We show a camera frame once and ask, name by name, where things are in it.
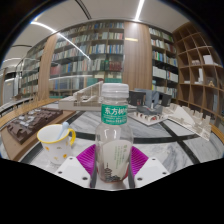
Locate long white building model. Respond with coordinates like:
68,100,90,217
57,80,105,112

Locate white clustered buildings model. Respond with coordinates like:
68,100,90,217
128,103,213,141

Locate tall bookshelf wall with books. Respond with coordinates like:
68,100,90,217
19,19,180,101

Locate white yellow-rimmed mug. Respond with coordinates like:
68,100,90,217
36,123,77,165

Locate brown architectural model on board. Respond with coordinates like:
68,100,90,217
0,106,78,162

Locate wooden cubby shelf unit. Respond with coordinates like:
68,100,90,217
171,21,224,128

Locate curved wooden slatted rim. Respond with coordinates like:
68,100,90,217
0,97,224,145

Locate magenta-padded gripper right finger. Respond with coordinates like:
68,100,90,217
127,145,171,189

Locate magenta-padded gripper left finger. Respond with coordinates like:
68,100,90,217
54,143,99,190

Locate clear green-labelled water bottle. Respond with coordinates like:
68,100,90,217
94,82,135,184

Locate ceiling light strips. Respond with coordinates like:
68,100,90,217
0,0,146,63

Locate white spoon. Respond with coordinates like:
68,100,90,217
55,121,71,141

